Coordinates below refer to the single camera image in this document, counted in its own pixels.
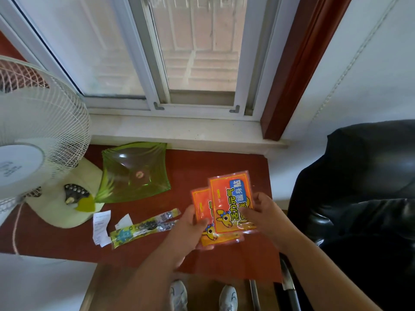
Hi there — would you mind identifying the person's left hand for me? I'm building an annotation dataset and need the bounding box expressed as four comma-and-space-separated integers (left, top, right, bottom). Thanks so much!
168, 204, 215, 258

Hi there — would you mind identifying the person's right hand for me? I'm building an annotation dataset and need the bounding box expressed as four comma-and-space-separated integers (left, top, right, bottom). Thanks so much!
239, 192, 294, 249

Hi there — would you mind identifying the orange cartoon heat patch packet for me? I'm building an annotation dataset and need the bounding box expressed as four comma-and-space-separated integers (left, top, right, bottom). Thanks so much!
190, 187, 245, 248
208, 170, 258, 234

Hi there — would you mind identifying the person's left forearm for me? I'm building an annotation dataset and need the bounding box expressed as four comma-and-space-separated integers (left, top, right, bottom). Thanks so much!
94, 238, 195, 311

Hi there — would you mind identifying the person's right forearm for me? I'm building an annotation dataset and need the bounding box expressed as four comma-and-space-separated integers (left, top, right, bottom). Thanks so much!
277, 231, 385, 311

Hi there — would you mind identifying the long green yellow packet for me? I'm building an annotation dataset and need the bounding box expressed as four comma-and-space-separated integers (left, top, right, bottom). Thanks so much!
110, 219, 178, 250
114, 208, 182, 237

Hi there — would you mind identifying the person's left white shoe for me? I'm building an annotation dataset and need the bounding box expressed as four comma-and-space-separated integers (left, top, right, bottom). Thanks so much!
169, 280, 188, 311

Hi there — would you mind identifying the person's white shoe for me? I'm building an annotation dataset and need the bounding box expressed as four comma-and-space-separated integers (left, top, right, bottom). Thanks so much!
219, 285, 239, 311
169, 280, 188, 311

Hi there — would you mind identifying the small white paper slip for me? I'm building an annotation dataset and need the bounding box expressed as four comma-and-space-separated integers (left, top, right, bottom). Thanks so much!
114, 214, 134, 231

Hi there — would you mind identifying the person's right white shoe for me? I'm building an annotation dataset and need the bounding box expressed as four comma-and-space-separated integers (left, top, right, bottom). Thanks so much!
219, 285, 239, 311

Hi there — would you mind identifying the green glass dish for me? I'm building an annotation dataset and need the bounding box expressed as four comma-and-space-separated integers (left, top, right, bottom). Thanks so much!
95, 142, 171, 204

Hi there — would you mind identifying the pale stone window sill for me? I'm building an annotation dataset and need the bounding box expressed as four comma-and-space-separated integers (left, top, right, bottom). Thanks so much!
88, 114, 287, 156

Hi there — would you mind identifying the white paper receipt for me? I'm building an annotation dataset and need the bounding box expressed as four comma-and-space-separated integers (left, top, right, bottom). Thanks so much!
92, 210, 112, 248

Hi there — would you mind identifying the black leather chair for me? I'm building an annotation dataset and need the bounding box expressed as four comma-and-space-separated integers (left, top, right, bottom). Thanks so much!
274, 120, 415, 311

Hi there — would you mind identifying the red-brown wooden window trim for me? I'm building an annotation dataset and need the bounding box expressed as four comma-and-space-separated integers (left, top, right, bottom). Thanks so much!
260, 0, 354, 141

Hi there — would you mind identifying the white cabinet top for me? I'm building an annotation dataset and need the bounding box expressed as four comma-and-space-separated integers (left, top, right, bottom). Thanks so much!
0, 253, 98, 311

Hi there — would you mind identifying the white electric fan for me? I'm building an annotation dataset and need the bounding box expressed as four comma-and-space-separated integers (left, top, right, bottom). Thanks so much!
0, 55, 105, 229

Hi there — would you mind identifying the white sliding window frame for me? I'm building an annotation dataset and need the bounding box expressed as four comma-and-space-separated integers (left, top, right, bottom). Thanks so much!
0, 0, 302, 122

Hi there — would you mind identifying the white beaded wall cord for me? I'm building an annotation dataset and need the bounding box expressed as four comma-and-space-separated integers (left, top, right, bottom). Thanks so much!
311, 0, 401, 124

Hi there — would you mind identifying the white fan cord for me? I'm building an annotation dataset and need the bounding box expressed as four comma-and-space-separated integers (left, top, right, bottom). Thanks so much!
12, 203, 24, 256

